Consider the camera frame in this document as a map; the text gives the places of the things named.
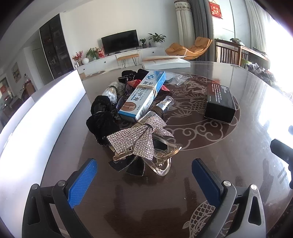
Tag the flat white carton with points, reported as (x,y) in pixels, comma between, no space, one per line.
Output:
(167,63)

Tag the wooden chair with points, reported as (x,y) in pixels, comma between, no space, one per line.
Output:
(229,52)

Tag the red snack packet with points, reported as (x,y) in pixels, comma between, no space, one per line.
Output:
(135,83)

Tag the grey curtain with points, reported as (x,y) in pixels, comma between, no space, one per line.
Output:
(201,20)

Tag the white standing air conditioner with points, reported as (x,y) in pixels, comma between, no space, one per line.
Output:
(184,20)

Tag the brown cardboard box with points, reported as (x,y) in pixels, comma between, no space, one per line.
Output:
(82,76)

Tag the rhinestone bow hair clip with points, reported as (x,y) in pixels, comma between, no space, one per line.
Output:
(137,137)

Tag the white vase with red flowers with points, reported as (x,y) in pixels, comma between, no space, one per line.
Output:
(84,60)

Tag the framed wall painting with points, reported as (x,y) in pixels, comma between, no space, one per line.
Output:
(16,72)

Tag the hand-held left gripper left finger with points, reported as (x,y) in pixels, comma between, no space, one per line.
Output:
(83,183)

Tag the bushy potted green plant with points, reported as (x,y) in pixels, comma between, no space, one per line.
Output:
(92,53)

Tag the dark glass display cabinet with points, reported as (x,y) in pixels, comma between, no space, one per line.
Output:
(55,45)

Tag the pile of assorted clutter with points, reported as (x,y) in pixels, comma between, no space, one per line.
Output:
(263,72)

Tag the large potted green plant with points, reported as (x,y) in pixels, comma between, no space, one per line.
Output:
(156,37)

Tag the black cardboard box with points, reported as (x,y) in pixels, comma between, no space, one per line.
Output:
(219,107)

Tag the wooden side table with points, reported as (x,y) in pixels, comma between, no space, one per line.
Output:
(256,53)

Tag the black scrunchie with white stitching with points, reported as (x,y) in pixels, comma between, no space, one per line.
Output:
(128,74)

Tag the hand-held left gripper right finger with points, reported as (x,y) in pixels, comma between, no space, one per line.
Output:
(206,183)

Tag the blue and white medicine box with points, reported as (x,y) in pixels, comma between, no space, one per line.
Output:
(142,96)

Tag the flat screen television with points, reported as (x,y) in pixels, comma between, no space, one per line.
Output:
(120,42)

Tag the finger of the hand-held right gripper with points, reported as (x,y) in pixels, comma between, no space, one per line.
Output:
(291,130)
(281,151)

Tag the brown pump spray bottle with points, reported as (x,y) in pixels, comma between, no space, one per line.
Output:
(160,106)

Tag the clear plastic bag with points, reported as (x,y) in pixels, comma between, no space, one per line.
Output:
(177,77)

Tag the white sheer curtain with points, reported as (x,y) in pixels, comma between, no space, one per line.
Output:
(255,22)

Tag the orange lounge chair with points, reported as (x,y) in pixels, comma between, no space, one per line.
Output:
(196,45)

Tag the small potted green plant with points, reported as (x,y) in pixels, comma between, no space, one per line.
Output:
(142,42)

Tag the white television cabinet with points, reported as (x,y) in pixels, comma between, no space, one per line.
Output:
(103,61)

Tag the bag of cotton swabs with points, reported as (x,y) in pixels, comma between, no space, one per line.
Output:
(112,91)

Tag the red wall hanging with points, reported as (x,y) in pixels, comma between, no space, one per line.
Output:
(215,9)

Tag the clear plastic claw hair clip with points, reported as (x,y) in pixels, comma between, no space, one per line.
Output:
(176,147)

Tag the stool with orange seat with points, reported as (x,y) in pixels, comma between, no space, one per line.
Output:
(127,56)

